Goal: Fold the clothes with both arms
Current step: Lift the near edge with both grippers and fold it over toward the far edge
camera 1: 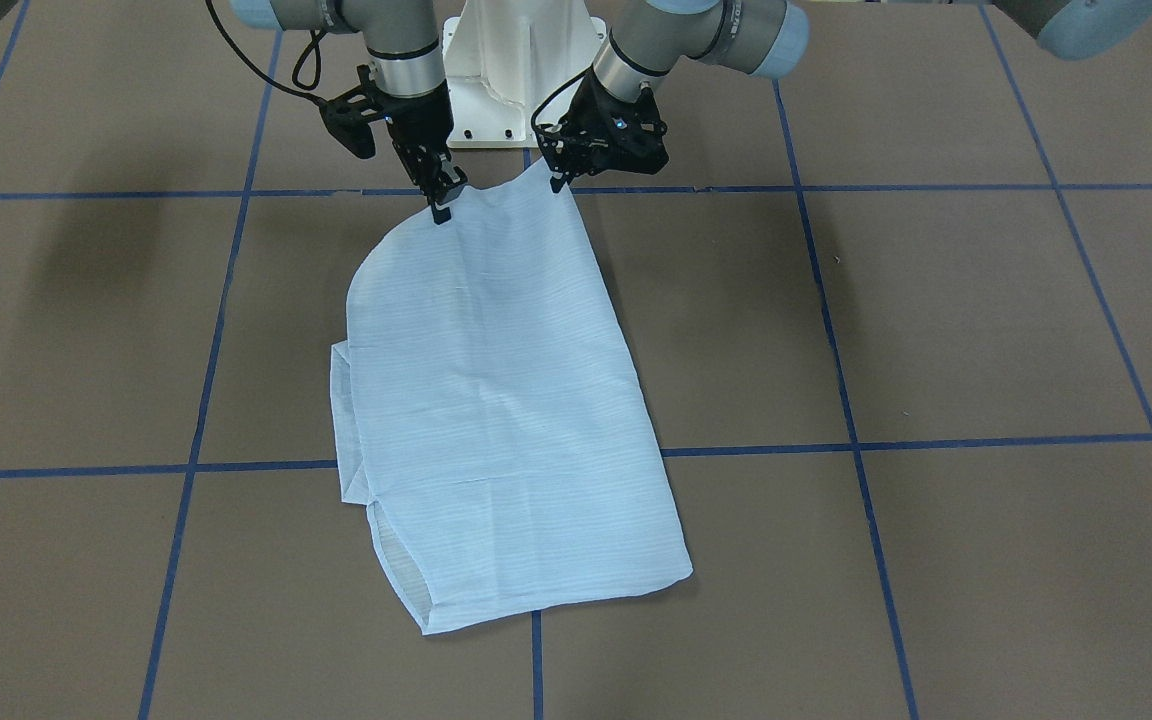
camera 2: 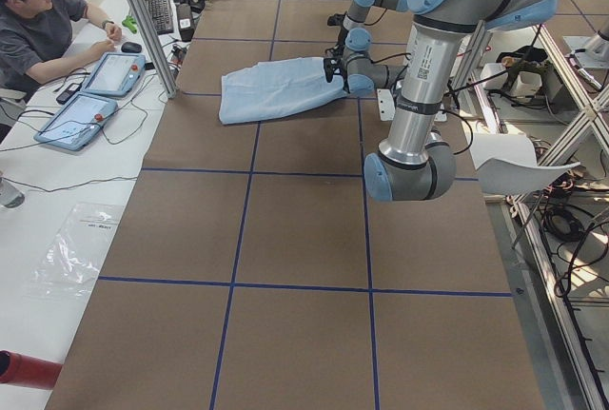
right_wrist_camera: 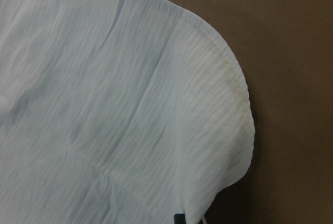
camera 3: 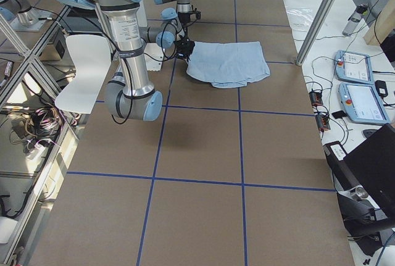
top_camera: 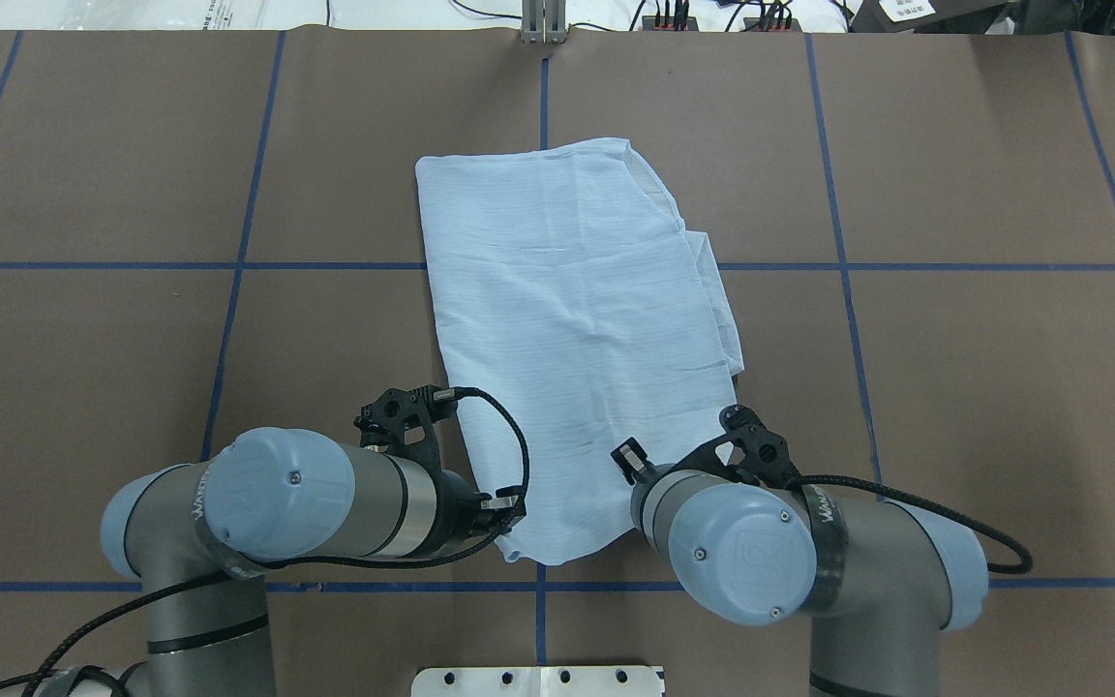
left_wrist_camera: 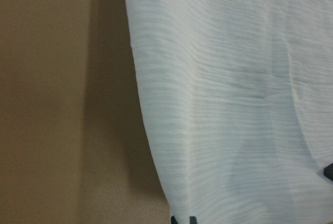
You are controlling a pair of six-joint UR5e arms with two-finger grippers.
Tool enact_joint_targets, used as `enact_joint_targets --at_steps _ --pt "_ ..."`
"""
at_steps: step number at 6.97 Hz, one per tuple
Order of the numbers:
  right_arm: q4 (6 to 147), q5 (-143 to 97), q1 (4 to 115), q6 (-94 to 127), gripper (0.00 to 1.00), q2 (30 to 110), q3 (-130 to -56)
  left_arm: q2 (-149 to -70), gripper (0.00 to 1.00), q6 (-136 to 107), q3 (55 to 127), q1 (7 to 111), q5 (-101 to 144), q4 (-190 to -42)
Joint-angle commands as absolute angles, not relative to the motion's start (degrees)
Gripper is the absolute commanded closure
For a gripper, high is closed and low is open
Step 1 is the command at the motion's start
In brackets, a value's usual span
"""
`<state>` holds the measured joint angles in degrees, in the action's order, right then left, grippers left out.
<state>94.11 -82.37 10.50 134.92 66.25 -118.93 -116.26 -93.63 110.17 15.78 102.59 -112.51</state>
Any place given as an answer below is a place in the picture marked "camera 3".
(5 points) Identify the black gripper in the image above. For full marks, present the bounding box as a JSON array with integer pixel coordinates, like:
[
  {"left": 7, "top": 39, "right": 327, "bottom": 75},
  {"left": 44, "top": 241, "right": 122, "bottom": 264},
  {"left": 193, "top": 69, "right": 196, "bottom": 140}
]
[
  {"left": 178, "top": 11, "right": 192, "bottom": 31},
  {"left": 174, "top": 38, "right": 195, "bottom": 60}
]

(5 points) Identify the light blue button shirt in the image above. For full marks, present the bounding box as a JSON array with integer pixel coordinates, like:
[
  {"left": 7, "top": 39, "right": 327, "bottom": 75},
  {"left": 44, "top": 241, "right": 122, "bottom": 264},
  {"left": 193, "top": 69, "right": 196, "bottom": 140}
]
[{"left": 186, "top": 41, "right": 270, "bottom": 88}]

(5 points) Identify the white curved guard sheet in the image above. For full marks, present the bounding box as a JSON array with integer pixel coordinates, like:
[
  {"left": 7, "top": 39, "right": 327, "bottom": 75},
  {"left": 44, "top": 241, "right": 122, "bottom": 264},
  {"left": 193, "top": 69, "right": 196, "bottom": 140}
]
[{"left": 55, "top": 35, "right": 111, "bottom": 114}]

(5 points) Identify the clear plastic bag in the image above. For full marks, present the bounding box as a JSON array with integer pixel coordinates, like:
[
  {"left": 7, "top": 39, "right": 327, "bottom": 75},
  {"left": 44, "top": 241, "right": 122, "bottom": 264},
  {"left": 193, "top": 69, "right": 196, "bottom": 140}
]
[{"left": 286, "top": 6, "right": 316, "bottom": 32}]

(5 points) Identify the clear water bottle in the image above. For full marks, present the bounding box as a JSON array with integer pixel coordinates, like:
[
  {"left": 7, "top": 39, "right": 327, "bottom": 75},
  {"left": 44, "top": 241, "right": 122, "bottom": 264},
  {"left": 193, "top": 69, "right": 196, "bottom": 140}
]
[{"left": 342, "top": 4, "right": 368, "bottom": 36}]

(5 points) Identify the upper blue teach pendant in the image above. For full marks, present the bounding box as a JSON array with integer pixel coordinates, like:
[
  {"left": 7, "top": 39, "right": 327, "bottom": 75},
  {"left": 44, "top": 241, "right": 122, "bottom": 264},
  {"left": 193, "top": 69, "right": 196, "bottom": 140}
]
[{"left": 335, "top": 50, "right": 374, "bottom": 85}]

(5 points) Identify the blue teach pendant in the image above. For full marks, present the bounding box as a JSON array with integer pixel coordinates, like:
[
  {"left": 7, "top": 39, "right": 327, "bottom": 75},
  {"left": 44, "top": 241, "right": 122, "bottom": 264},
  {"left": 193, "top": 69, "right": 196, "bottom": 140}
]
[
  {"left": 338, "top": 83, "right": 390, "bottom": 125},
  {"left": 335, "top": 50, "right": 374, "bottom": 85}
]

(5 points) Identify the lower blue teach pendant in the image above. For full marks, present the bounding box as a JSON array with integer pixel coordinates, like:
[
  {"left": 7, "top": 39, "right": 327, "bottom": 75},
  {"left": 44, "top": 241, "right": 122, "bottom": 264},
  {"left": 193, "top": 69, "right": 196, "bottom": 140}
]
[{"left": 338, "top": 83, "right": 390, "bottom": 125}]

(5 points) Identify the black laptop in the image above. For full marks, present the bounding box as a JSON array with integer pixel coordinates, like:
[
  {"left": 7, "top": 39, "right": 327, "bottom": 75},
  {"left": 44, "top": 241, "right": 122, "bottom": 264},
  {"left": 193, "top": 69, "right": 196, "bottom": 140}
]
[{"left": 323, "top": 123, "right": 394, "bottom": 216}]

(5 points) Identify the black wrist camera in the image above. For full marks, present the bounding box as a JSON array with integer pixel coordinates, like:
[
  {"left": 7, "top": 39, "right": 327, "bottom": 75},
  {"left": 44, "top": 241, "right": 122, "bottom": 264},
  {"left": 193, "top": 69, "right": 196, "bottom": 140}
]
[{"left": 191, "top": 9, "right": 201, "bottom": 20}]

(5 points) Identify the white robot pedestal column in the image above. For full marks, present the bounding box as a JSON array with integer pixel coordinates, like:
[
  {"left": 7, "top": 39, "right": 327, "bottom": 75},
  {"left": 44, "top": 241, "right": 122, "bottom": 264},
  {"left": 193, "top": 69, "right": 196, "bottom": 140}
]
[{"left": 137, "top": 1, "right": 163, "bottom": 72}]

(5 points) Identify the aluminium frame post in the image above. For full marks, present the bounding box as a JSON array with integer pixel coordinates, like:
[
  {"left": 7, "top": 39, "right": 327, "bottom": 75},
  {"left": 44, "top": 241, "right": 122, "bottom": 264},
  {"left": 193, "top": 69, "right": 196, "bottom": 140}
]
[{"left": 295, "top": 0, "right": 335, "bottom": 66}]

